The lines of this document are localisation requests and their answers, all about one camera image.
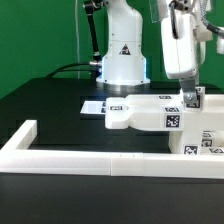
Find white sheet with tags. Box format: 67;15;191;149
80;101;106;115

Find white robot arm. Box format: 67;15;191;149
97;0;224;104

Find black cable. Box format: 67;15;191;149
45;61;101;80

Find white chair seat part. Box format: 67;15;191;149
168;131;202;155

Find white chair back part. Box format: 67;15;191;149
105;94;224;131

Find small tagged white cube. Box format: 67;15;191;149
183;86;205;111

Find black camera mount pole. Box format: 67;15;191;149
83;0;101;61

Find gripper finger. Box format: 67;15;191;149
179;78;197;104

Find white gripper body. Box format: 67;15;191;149
161;11;206;79

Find white U-shaped border frame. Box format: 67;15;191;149
0;120;224;179

